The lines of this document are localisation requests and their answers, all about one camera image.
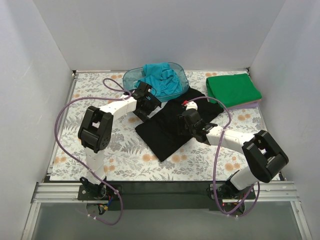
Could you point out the folded lilac t shirt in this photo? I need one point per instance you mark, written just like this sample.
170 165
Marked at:
247 105

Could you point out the black t shirt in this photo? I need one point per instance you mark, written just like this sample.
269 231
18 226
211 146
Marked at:
160 133

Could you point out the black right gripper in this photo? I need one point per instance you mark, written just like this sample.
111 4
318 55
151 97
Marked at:
186 125

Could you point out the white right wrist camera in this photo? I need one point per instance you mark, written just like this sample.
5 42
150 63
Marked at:
187 105

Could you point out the folded green t shirt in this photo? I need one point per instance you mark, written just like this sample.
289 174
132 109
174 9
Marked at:
232 90

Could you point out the clear blue plastic basket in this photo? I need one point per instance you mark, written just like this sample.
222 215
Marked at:
132 76

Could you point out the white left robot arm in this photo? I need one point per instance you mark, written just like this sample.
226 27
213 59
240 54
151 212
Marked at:
96 130

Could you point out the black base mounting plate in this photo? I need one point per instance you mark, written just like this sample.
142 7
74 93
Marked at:
161 195

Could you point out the floral table mat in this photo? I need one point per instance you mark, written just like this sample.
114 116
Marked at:
127 157

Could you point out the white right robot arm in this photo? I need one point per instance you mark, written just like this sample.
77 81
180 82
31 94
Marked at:
265 158

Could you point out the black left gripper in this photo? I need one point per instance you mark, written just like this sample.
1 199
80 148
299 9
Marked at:
146 105

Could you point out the teal t shirt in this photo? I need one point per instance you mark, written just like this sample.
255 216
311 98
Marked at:
163 79

